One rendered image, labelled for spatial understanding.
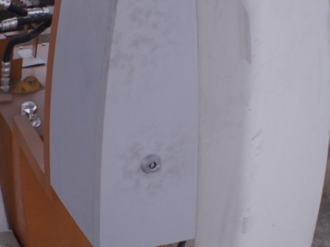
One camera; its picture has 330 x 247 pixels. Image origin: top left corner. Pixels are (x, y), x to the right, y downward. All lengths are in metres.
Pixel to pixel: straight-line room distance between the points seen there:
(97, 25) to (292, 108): 0.43
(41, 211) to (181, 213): 0.61
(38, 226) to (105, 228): 0.63
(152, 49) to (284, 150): 0.40
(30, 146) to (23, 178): 0.21
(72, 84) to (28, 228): 0.66
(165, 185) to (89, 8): 0.26
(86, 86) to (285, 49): 0.47
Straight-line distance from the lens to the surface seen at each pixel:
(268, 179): 0.27
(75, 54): 0.74
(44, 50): 1.89
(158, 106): 0.68
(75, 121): 0.75
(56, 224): 1.37
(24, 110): 1.25
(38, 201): 1.30
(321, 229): 2.17
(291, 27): 0.26
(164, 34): 0.65
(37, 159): 1.02
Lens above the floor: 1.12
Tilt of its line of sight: 22 degrees down
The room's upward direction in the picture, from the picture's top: 7 degrees clockwise
